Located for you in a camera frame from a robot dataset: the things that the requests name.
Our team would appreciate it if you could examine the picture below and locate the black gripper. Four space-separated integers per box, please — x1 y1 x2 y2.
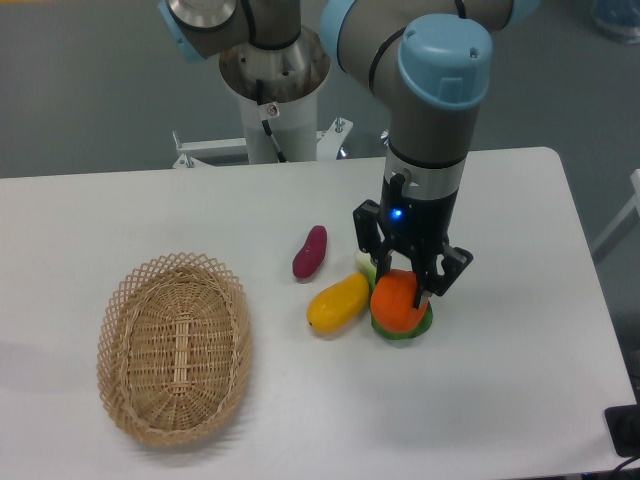
353 179 474 308

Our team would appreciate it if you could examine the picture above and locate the orange toy fruit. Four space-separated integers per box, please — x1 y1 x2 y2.
370 269 428 335

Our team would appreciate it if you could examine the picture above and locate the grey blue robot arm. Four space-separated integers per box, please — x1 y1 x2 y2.
158 1 536 300

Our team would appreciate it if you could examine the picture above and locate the woven wicker basket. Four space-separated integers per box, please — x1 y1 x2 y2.
97 252 252 447

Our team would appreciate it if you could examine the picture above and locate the yellow toy mango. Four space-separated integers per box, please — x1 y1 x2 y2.
306 273 369 334

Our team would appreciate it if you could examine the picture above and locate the purple toy sweet potato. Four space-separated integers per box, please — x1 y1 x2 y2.
292 225 328 280

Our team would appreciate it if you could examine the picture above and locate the black device at table edge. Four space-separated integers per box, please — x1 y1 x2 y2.
604 404 639 458

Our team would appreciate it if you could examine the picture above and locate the blue object top right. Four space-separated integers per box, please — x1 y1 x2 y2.
591 0 639 44

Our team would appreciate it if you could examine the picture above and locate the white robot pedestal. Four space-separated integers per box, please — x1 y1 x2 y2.
171 29 355 170

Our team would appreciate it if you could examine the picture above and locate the white frame at right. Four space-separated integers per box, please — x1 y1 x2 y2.
591 169 639 262

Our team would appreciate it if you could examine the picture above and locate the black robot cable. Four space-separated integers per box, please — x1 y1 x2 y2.
255 79 289 164

